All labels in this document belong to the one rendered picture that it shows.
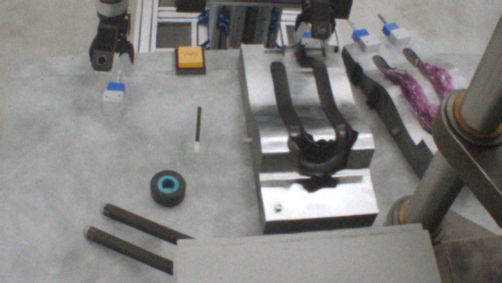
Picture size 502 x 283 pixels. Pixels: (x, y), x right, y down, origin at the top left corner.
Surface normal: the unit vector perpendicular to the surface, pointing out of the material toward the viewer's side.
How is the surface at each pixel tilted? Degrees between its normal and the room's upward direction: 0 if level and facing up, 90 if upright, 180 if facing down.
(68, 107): 0
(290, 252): 0
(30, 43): 0
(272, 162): 84
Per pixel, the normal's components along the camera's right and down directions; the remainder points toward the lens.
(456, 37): 0.11, -0.61
